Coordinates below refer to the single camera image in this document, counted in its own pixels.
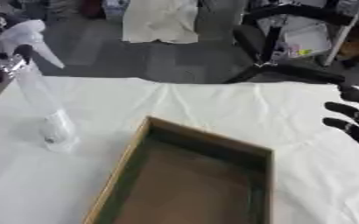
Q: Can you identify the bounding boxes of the clear spray bottle white head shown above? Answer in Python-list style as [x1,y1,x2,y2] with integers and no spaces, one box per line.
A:
[0,18,83,155]

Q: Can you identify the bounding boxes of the tan cardboard box green inside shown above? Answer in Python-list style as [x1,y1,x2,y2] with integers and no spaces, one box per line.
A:
[81,115,277,224]

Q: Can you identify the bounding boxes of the white hanging cloth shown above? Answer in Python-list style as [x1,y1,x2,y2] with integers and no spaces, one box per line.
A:
[121,0,201,45]

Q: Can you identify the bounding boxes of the white metal rack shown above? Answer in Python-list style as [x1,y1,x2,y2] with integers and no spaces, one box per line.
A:
[278,0,359,67]

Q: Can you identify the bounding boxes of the black office chair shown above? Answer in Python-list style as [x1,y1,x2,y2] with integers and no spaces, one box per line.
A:
[221,3,359,86]

